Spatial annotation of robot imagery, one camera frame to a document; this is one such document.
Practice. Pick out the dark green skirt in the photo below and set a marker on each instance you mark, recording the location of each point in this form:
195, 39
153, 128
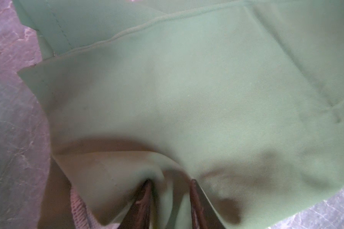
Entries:
246, 97

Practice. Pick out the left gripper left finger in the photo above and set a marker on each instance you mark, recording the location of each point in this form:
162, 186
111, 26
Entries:
139, 214

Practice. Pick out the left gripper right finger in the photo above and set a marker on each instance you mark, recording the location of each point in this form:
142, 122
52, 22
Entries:
197, 206

